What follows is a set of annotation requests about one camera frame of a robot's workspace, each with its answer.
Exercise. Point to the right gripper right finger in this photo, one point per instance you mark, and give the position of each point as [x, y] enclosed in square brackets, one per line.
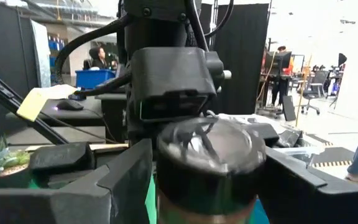
[322, 208]

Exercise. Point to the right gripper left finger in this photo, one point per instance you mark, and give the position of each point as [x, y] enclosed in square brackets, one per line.
[73, 208]

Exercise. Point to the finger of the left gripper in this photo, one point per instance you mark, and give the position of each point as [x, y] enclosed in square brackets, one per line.
[61, 158]
[269, 132]

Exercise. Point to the red spice jar black lid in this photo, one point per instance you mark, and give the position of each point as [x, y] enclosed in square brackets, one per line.
[210, 174]

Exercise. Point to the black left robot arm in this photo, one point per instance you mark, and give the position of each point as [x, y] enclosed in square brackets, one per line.
[154, 31]

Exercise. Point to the grey desk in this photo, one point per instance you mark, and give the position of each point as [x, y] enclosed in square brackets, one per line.
[79, 118]

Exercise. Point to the black computer mouse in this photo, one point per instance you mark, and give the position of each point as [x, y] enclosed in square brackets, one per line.
[70, 105]

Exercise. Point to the office chair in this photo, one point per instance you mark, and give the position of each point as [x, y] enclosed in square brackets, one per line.
[314, 90]

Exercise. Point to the white paper label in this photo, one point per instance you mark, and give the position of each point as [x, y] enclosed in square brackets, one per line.
[59, 91]

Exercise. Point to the blue storage crate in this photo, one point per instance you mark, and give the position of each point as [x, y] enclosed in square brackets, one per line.
[93, 79]

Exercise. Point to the green table mat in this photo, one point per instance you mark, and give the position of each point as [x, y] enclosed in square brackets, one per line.
[150, 202]

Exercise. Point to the black partition curtain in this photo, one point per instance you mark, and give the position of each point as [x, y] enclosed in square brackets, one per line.
[5, 46]
[244, 62]

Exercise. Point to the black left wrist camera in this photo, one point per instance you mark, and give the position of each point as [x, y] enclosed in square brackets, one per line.
[172, 74]

